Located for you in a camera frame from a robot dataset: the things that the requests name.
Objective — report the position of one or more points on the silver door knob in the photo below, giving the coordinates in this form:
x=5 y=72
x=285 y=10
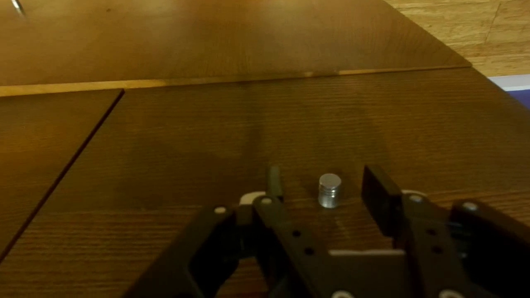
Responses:
x=17 y=6

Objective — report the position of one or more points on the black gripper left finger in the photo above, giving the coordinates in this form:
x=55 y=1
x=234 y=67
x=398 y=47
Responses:
x=232 y=254

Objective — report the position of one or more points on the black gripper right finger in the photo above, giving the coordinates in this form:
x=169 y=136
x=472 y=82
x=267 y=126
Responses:
x=441 y=249

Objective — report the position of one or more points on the silver drawer knob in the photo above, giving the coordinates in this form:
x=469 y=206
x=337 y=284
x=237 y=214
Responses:
x=330 y=191

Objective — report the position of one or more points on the narrow wooden drawer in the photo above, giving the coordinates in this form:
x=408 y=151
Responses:
x=166 y=155

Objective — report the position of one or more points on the wide wooden drawer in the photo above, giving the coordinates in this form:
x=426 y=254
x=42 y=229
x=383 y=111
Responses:
x=34 y=155

